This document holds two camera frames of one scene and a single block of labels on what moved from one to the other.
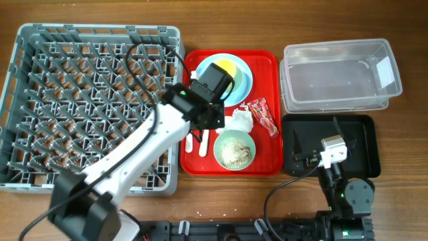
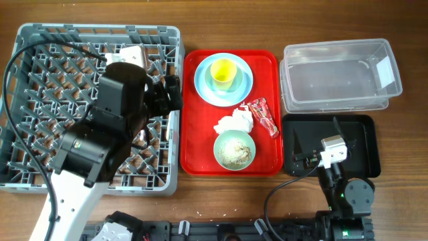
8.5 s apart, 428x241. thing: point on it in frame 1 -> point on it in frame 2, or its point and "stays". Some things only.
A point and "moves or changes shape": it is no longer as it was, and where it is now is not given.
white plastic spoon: x=202 y=150 moves or changes shape
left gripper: x=219 y=118 -> x=164 y=106
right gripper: x=310 y=159 stays
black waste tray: x=302 y=136 stays
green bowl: x=234 y=150 stays
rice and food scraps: x=233 y=153 stays
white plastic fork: x=188 y=143 moves or changes shape
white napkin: x=241 y=119 stays
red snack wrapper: x=260 y=109 stays
